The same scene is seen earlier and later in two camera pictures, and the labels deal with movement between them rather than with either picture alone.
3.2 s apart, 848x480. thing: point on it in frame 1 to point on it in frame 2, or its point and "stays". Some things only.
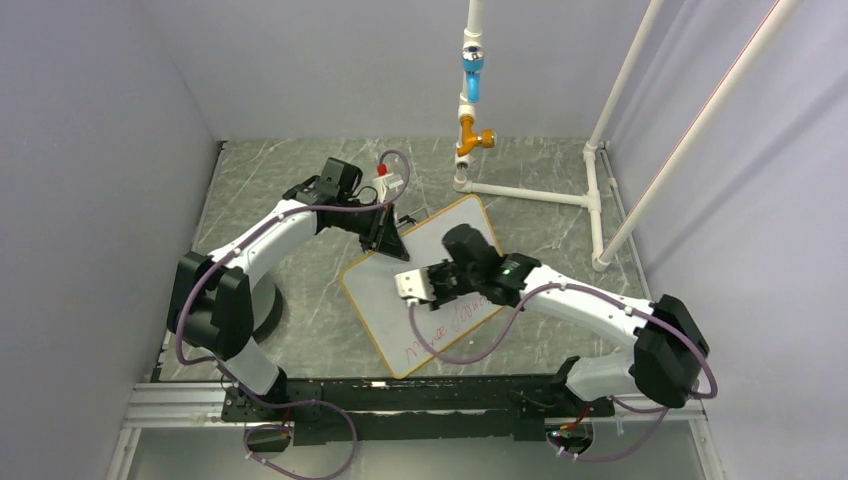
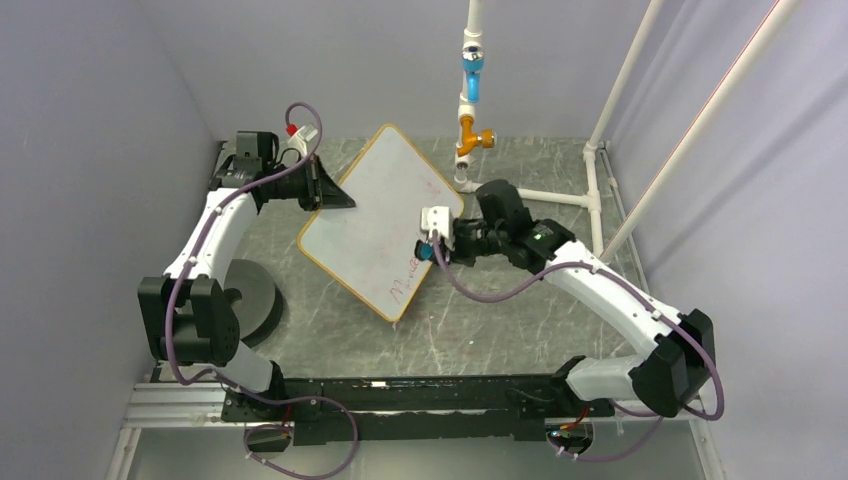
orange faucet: [485, 138] stays
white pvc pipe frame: [603, 253] stays
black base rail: [420, 408] stays
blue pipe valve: [473, 63] stays
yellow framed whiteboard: [371, 281] to [371, 247]
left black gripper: [384, 234] to [322, 192]
